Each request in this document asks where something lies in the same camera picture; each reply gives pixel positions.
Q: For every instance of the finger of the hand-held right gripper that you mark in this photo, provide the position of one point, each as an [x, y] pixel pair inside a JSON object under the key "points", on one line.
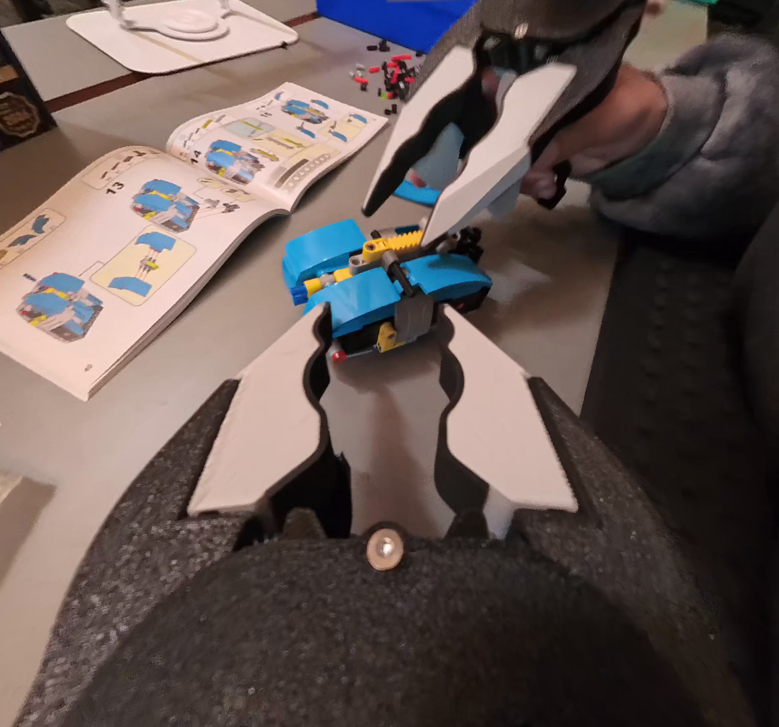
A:
{"points": [[517, 124], [438, 82]]}

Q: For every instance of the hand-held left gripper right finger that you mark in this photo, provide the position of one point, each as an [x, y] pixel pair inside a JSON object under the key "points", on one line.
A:
{"points": [[511, 435]]}

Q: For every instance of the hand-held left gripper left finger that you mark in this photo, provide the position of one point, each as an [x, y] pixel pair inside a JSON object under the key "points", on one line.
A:
{"points": [[261, 435]]}

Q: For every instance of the blue curved panel piece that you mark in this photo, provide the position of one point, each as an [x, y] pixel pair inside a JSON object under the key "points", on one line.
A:
{"points": [[417, 191]]}

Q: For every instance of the blue yellow toy brick model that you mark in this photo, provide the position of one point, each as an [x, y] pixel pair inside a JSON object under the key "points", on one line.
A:
{"points": [[322, 252]]}

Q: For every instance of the person's right forearm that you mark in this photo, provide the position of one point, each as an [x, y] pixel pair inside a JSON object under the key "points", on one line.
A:
{"points": [[718, 130]]}

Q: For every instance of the grey desk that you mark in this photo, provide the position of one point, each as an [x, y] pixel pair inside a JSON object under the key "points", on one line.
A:
{"points": [[152, 435]]}

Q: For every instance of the person's right hand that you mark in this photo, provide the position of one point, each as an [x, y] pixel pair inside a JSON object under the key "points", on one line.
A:
{"points": [[627, 118]]}

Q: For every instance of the pile of loose brick pieces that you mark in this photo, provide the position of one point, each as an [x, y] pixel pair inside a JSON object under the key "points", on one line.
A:
{"points": [[395, 70]]}

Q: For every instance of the white instruction booklet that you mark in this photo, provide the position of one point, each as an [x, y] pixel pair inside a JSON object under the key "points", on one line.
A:
{"points": [[122, 252]]}

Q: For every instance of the dark blue toy kit box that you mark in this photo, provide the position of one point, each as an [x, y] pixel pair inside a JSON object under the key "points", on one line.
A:
{"points": [[18, 112]]}

